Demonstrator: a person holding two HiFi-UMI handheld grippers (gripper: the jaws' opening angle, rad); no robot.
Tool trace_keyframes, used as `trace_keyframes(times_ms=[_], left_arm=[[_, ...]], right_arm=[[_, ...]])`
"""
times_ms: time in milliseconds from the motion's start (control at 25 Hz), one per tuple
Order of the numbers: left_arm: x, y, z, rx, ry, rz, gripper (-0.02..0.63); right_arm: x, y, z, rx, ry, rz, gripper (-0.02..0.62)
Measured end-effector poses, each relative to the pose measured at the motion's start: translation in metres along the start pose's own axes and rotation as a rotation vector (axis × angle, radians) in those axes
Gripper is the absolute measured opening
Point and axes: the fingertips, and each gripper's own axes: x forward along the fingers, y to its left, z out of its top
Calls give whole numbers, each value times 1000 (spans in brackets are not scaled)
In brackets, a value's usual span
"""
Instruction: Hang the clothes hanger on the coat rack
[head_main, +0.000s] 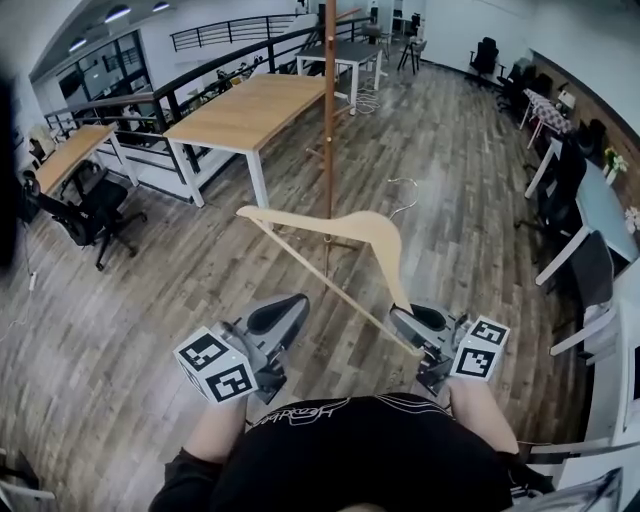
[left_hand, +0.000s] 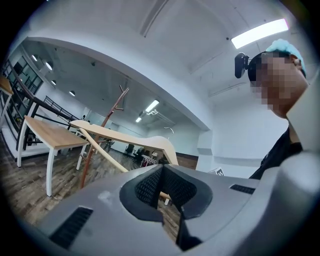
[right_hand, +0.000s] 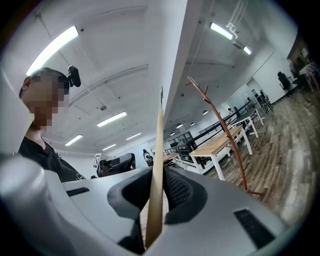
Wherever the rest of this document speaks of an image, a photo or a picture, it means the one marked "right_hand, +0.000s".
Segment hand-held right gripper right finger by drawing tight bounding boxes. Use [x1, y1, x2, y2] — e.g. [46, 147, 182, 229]
[147, 165, 288, 256]

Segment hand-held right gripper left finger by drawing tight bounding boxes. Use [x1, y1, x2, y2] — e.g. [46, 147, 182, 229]
[44, 166, 154, 254]

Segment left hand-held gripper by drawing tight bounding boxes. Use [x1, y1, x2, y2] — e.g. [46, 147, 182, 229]
[92, 152, 137, 179]

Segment wooden clothes hanger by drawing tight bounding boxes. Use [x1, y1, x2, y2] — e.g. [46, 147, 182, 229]
[144, 86, 165, 250]

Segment brown wooden coat rack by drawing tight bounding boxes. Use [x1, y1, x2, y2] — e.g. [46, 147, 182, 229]
[185, 75, 265, 198]

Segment black and white machine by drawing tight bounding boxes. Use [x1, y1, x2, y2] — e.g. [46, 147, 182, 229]
[142, 148, 154, 167]

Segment small white wooden-top table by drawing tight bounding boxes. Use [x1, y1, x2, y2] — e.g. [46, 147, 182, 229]
[163, 152, 186, 171]

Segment person's black t-shirt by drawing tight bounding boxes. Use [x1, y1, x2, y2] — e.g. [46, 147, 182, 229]
[17, 134, 87, 184]

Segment white table with wooden top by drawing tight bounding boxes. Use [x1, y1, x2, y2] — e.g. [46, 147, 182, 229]
[188, 124, 251, 181]

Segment person's head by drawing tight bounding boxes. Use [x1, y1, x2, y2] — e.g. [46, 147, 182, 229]
[18, 67, 71, 131]

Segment white table with black top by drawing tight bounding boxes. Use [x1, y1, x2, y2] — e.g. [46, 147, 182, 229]
[231, 106, 265, 139]

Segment dark chair with thin legs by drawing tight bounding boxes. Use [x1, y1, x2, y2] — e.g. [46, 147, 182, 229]
[257, 90, 274, 115]

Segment black office chair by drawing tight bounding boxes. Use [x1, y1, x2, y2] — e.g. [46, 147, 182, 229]
[276, 71, 293, 91]

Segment white ceiling pipe fixture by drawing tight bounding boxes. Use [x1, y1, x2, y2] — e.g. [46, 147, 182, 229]
[225, 0, 246, 50]

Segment black head-worn camera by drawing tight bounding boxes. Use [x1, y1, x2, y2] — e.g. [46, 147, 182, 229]
[66, 65, 82, 88]

